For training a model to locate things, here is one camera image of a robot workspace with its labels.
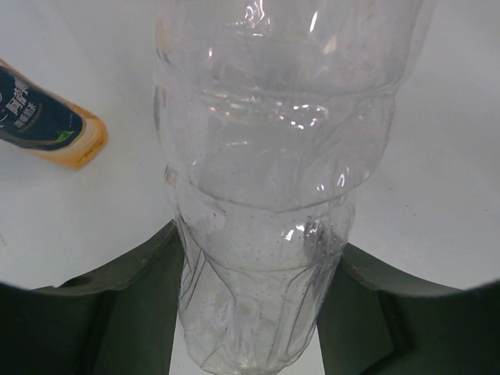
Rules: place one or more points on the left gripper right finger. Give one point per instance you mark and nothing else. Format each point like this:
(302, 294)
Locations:
(377, 319)

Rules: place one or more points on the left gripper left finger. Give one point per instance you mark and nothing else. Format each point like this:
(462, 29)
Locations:
(117, 319)

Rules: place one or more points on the orange milk tea bottle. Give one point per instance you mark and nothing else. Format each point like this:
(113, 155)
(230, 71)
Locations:
(46, 124)

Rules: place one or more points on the clear plastic bottle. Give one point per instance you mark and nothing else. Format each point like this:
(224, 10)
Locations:
(271, 114)

